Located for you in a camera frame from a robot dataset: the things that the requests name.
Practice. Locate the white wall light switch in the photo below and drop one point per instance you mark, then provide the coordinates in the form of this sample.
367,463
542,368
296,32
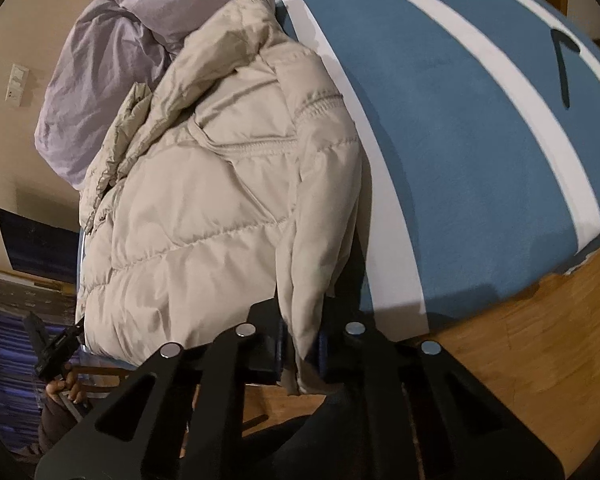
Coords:
17,85

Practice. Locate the lavender duvet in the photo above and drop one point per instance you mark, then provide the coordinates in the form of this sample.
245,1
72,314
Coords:
110,50

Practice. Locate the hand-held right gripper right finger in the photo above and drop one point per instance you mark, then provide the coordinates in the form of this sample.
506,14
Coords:
337,360

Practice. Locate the blue striped cloth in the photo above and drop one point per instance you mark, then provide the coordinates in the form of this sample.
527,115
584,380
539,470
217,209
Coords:
10,360

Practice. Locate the blue white striped bed sheet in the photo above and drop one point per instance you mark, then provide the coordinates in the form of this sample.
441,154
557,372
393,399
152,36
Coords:
455,160

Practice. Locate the person's left hand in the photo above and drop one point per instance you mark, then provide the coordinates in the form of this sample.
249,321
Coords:
65,385

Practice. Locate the beige puffer jacket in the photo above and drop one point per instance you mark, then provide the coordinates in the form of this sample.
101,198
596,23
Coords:
210,210

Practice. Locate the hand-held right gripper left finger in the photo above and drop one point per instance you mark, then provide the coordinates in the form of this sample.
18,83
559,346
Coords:
266,352

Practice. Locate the person's left forearm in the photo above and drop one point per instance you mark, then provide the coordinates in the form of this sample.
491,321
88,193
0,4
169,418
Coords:
55,425

